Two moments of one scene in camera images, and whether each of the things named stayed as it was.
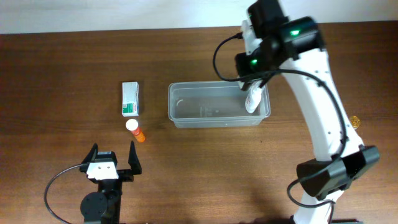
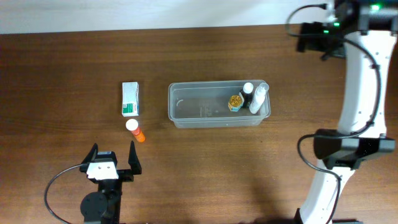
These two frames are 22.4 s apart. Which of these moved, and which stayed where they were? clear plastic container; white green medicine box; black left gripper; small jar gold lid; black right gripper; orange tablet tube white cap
Moved: black right gripper; small jar gold lid
Stayed: black left gripper; orange tablet tube white cap; clear plastic container; white green medicine box
